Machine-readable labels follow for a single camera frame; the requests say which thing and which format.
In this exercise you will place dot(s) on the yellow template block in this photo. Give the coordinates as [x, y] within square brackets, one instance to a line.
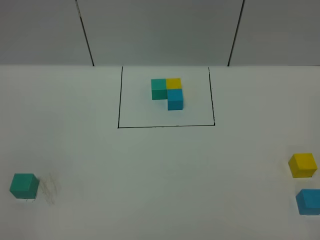
[173, 83]

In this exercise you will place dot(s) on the loose blue block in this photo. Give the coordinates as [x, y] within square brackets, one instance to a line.
[308, 201]

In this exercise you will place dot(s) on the loose yellow block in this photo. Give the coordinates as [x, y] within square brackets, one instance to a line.
[302, 165]

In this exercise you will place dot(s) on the green template block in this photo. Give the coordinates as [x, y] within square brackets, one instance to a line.
[158, 89]

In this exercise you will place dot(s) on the blue template block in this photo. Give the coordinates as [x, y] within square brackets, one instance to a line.
[175, 99]

